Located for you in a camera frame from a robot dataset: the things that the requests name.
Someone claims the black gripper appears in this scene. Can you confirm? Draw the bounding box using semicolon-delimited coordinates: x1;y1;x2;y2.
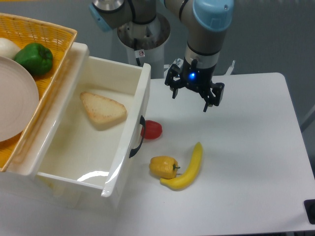
164;59;225;112

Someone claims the white top drawer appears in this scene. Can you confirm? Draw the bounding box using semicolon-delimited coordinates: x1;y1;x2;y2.
35;56;152;198

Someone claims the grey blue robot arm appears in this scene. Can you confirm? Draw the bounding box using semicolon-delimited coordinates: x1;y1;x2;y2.
89;0;234;107

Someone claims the white drawer cabinet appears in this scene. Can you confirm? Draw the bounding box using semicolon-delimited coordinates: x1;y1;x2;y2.
0;43;124;208

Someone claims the white clip behind table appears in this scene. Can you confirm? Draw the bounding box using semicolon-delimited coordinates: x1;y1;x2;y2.
225;60;235;75

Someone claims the red bell pepper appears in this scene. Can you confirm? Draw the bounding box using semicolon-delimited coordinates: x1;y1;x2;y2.
140;120;162;140

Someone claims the yellow bell pepper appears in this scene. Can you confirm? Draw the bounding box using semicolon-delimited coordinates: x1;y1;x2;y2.
149;156;180;179

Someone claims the toast bread slice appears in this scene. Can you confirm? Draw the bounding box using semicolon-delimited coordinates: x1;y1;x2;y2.
80;91;127;125

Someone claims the yellow banana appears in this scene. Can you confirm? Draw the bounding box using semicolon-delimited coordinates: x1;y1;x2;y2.
160;142;203;190

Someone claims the yellow woven basket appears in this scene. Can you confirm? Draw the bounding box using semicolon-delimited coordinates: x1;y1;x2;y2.
0;12;78;172

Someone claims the green bell pepper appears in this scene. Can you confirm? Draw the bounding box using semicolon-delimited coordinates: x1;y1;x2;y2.
13;43;54;76

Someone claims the black corner object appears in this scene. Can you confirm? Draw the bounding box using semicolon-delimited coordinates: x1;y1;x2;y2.
304;199;315;225

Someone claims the beige plate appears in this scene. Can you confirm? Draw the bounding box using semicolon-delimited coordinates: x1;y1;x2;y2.
0;57;39;141

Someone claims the white onion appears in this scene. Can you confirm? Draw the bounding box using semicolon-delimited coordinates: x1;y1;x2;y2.
0;38;21;59

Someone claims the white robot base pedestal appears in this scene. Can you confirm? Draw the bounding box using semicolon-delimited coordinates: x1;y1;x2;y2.
117;13;170;79

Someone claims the black top drawer handle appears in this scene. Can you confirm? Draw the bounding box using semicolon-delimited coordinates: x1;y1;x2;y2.
129;115;146;158

